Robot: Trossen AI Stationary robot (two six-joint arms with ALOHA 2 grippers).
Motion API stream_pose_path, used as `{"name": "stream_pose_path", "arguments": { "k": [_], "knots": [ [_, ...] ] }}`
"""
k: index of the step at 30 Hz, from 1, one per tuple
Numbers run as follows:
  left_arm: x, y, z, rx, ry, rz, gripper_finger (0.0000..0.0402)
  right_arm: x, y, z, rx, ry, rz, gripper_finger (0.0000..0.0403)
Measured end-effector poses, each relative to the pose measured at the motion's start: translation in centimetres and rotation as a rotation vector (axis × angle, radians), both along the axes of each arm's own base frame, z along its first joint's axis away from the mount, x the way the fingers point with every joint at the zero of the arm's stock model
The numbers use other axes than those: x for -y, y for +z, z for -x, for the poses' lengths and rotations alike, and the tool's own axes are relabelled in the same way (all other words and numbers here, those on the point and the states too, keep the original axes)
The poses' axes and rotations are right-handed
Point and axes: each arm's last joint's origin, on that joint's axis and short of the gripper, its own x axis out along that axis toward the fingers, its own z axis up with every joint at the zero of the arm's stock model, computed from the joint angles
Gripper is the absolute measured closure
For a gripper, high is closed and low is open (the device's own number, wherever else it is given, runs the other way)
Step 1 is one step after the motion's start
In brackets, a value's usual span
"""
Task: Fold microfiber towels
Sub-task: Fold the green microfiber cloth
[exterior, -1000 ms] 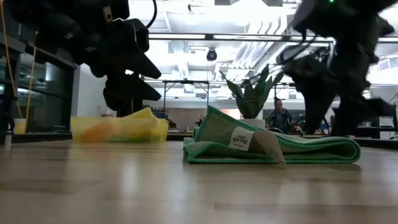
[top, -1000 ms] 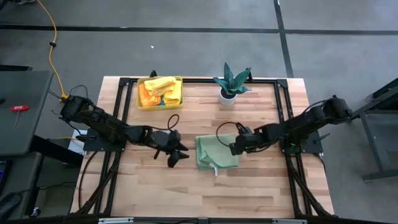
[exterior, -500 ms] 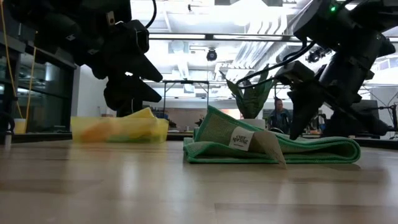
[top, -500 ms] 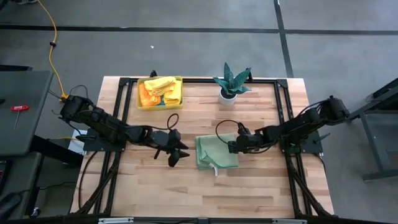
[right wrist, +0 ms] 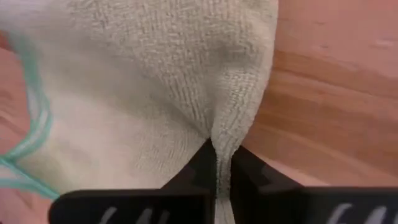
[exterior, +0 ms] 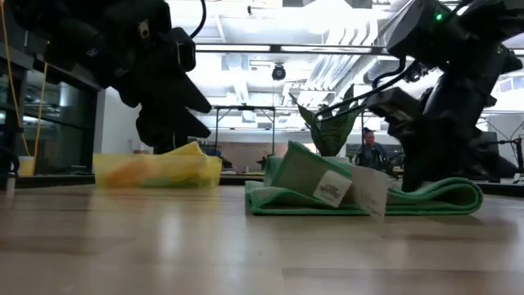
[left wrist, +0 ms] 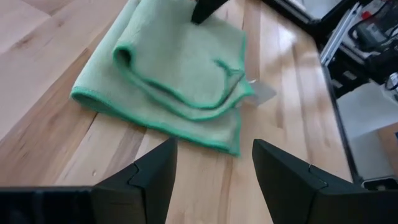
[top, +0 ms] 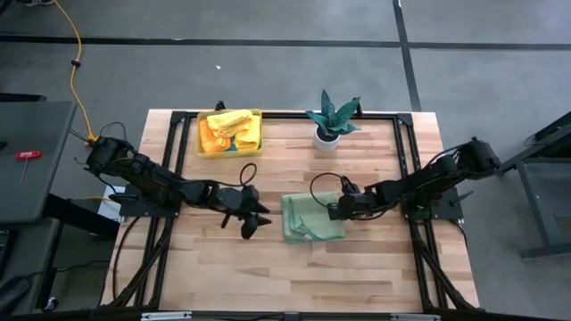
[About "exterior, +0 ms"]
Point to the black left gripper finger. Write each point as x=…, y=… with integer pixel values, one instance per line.
x=172, y=127
x=192, y=96

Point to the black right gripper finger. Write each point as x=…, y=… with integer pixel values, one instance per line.
x=421, y=160
x=487, y=160

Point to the yellow microfiber towel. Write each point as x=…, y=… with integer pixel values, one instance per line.
x=186, y=149
x=196, y=168

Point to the green microfiber towel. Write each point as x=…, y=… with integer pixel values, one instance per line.
x=294, y=196

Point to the black background robot arm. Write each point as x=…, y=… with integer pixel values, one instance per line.
x=264, y=162

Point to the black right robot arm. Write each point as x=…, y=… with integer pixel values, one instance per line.
x=471, y=24

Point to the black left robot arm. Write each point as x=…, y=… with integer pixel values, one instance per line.
x=61, y=37

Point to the black computer monitor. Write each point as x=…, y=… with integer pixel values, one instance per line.
x=493, y=137

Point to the yellow translucent plastic bin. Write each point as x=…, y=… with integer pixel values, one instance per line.
x=102, y=172

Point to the black round ceiling device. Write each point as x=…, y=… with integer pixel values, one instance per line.
x=278, y=72

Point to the green snake plant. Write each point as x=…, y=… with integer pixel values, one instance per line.
x=331, y=135

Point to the small yellow cup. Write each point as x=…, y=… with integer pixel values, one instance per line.
x=26, y=166

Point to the small white cylinder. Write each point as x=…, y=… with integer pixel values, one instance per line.
x=10, y=184

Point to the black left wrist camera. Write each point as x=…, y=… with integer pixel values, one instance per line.
x=184, y=47

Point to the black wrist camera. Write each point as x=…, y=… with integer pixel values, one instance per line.
x=184, y=47
x=393, y=104

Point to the black metal stand frame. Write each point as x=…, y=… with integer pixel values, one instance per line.
x=245, y=107

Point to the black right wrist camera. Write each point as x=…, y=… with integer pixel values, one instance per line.
x=393, y=104

